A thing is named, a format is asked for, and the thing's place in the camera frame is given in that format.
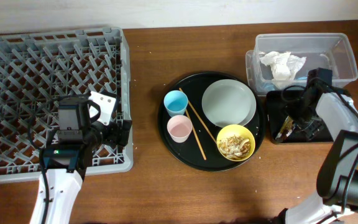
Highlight white napkin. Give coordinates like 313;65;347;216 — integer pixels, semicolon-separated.
260;51;307;89

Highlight pink cup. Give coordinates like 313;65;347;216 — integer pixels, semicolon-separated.
167;115;193;143

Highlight blue cup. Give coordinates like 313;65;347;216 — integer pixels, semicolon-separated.
163;90;188;117

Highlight yellow bowl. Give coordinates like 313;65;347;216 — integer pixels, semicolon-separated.
216;124;256;162

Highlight grey plate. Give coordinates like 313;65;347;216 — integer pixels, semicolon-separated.
201;79;257;128

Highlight food scraps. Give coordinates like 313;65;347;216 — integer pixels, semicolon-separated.
218;135;251;161

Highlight wooden chopstick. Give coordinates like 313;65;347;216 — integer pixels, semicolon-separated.
185;109;207;161
185;96;217;144

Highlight gold snack wrapper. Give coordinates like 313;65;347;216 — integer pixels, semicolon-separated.
275;116;295;143

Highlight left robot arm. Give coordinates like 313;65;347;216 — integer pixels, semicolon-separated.
30;91;132;223

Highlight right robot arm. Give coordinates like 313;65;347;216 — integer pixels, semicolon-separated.
272;68;358;223

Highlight grey dishwasher rack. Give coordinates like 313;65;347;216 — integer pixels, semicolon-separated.
0;27;131;184

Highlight black rectangular tray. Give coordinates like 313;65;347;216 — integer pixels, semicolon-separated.
266;91;333;144

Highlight clear plastic bin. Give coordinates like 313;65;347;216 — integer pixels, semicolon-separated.
246;33;358;96

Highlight round black tray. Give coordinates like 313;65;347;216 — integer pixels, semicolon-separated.
157;71;267;172

